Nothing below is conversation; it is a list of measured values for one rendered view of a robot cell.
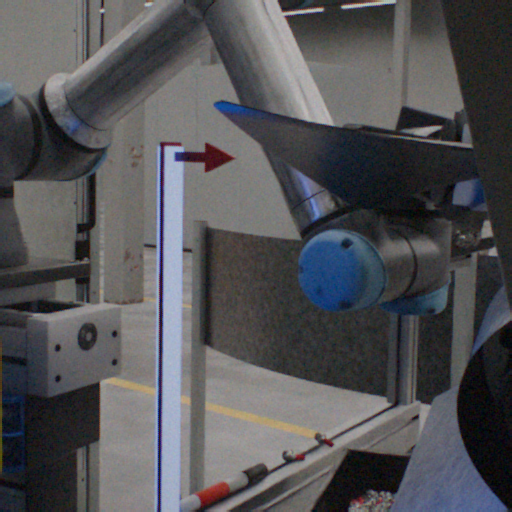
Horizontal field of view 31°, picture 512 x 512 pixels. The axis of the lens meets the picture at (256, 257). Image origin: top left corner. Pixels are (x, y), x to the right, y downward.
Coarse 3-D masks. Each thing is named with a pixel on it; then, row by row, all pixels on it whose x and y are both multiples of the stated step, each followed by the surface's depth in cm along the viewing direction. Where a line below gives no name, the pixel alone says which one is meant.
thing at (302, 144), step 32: (256, 128) 65; (288, 128) 62; (320, 128) 59; (288, 160) 72; (320, 160) 71; (352, 160) 69; (384, 160) 68; (416, 160) 67; (448, 160) 65; (352, 192) 77; (384, 192) 76; (416, 192) 75
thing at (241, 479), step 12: (252, 468) 92; (264, 468) 93; (228, 480) 89; (240, 480) 90; (252, 480) 91; (204, 492) 85; (216, 492) 86; (228, 492) 88; (180, 504) 83; (192, 504) 83; (204, 504) 85
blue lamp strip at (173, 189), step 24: (168, 168) 74; (168, 192) 75; (168, 216) 75; (168, 240) 75; (168, 264) 75; (168, 288) 76; (168, 312) 76; (168, 336) 76; (168, 360) 76; (168, 384) 77; (168, 408) 77; (168, 432) 77; (168, 456) 77; (168, 480) 78; (168, 504) 78
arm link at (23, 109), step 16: (0, 96) 115; (16, 96) 121; (0, 112) 115; (16, 112) 118; (32, 112) 121; (0, 128) 115; (16, 128) 117; (32, 128) 120; (0, 144) 115; (16, 144) 118; (32, 144) 120; (0, 160) 116; (16, 160) 119; (32, 160) 121; (0, 176) 116; (16, 176) 122
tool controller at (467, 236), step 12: (408, 108) 125; (420, 108) 126; (408, 120) 125; (420, 120) 124; (432, 120) 123; (444, 120) 122; (468, 216) 129; (480, 216) 134; (456, 228) 126; (468, 228) 130; (480, 228) 136; (456, 240) 126; (468, 240) 126; (480, 240) 130; (492, 240) 143; (456, 252) 131; (468, 252) 136
